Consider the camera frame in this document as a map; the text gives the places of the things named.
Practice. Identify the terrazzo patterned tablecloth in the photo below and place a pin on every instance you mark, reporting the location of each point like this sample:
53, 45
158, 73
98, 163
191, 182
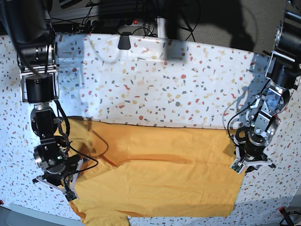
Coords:
156, 83

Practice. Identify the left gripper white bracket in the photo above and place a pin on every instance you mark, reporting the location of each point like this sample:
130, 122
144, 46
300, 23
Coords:
249, 158

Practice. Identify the orange T-shirt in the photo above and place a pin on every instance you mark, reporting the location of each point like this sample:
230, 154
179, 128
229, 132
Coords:
152, 172

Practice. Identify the red clamp bottom right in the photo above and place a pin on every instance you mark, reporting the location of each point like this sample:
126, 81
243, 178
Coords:
286, 221

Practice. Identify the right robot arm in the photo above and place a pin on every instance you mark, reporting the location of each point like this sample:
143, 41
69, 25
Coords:
28, 24

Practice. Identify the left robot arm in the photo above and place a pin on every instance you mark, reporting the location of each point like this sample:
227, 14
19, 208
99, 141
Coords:
262, 119

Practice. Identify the black power strip red switch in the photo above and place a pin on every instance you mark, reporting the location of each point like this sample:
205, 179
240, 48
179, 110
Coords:
117, 22

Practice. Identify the white vertical post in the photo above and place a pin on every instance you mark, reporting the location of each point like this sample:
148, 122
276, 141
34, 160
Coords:
161, 27

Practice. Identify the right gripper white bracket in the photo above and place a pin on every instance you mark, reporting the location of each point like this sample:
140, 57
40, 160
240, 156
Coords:
61, 174

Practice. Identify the black table clamp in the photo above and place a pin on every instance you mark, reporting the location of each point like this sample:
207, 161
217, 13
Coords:
124, 41

